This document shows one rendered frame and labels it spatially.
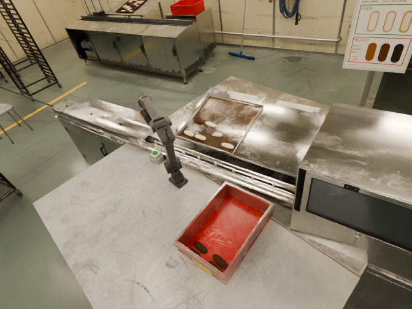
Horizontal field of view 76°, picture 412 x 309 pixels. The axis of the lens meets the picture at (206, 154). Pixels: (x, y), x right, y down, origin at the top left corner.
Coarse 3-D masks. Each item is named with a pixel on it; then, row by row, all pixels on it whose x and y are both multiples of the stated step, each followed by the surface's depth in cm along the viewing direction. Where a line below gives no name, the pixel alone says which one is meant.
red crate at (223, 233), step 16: (224, 208) 155; (240, 208) 153; (256, 208) 152; (208, 224) 149; (224, 224) 147; (240, 224) 146; (192, 240) 143; (208, 240) 142; (224, 240) 140; (240, 240) 139; (208, 256) 135; (224, 256) 134
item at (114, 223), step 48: (96, 192) 182; (144, 192) 175; (192, 192) 169; (96, 240) 153; (144, 240) 148; (288, 240) 135; (96, 288) 132; (144, 288) 129; (192, 288) 125; (240, 288) 122; (288, 288) 119; (336, 288) 116
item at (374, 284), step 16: (112, 112) 259; (128, 112) 254; (64, 128) 280; (80, 128) 254; (80, 144) 284; (96, 144) 258; (112, 144) 235; (96, 160) 289; (368, 272) 126; (384, 272) 118; (368, 288) 134; (384, 288) 127; (400, 288) 120; (352, 304) 154; (368, 304) 144; (384, 304) 135; (400, 304) 128
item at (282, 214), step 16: (224, 80) 271; (240, 80) 266; (272, 96) 236; (288, 96) 232; (176, 112) 240; (176, 128) 222; (160, 144) 210; (176, 144) 207; (192, 144) 204; (224, 160) 185; (240, 160) 183; (208, 176) 177; (272, 176) 168; (288, 176) 166; (288, 208) 149; (288, 224) 142; (304, 240) 134; (336, 256) 126
